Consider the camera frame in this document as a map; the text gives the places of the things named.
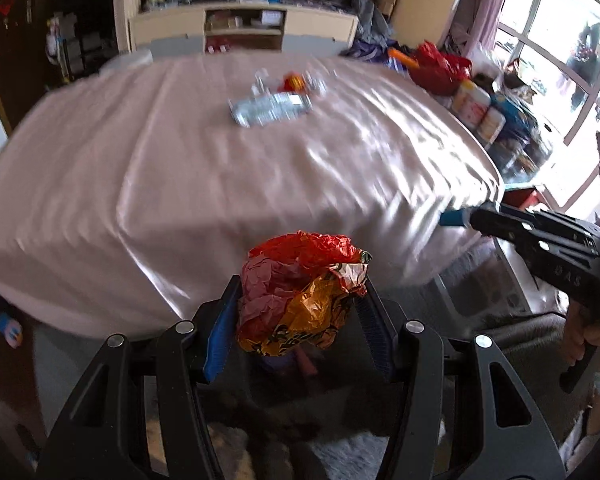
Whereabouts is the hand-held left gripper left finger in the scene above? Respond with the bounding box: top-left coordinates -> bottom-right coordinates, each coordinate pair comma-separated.
35,275 -> 243,480

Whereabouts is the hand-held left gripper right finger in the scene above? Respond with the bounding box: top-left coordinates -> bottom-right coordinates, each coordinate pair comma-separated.
352,280 -> 566,480

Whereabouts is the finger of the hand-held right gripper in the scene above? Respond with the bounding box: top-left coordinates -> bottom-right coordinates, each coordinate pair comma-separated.
439,200 -> 543,228
469,208 -> 551,261

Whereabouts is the red gold wrapper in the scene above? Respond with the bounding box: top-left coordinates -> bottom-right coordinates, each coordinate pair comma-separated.
236,230 -> 371,359

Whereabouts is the person's right hand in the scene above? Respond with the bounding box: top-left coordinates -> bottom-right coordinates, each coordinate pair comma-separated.
562,304 -> 600,367

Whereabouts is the glass side table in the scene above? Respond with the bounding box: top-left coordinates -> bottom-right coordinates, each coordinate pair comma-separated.
445,75 -> 583,202

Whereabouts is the white yellow label bottle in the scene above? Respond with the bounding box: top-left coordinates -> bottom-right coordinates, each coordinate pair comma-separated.
477,105 -> 507,144

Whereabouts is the white pink label bottle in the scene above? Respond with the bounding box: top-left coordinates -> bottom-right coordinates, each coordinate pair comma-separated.
452,80 -> 492,127

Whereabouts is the red plastic bag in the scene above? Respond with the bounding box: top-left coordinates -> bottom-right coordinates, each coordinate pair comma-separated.
409,41 -> 474,97

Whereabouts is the orange toy tube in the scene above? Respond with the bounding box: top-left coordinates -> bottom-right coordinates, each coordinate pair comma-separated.
387,48 -> 420,72

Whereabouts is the pink tablecloth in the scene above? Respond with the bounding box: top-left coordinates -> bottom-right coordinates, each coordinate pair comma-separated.
0,50 -> 505,342

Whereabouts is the white framed window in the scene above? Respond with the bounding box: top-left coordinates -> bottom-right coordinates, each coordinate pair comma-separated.
494,0 -> 600,213

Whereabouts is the blue yellow toy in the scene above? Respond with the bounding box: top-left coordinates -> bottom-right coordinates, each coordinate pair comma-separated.
0,311 -> 25,350

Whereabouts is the clear plastic water bottle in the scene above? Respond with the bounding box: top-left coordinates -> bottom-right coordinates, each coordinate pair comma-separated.
228,90 -> 314,129

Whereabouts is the purple curtain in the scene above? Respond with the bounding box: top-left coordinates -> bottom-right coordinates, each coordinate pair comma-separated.
451,0 -> 519,57

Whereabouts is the grey cloth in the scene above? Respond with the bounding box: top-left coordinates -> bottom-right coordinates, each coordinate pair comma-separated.
349,0 -> 397,44

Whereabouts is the small clear wrapper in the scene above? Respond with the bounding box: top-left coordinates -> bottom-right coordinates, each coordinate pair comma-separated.
252,72 -> 276,96

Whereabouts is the beige grey television stand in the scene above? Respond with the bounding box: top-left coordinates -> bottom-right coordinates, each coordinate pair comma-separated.
128,0 -> 360,57

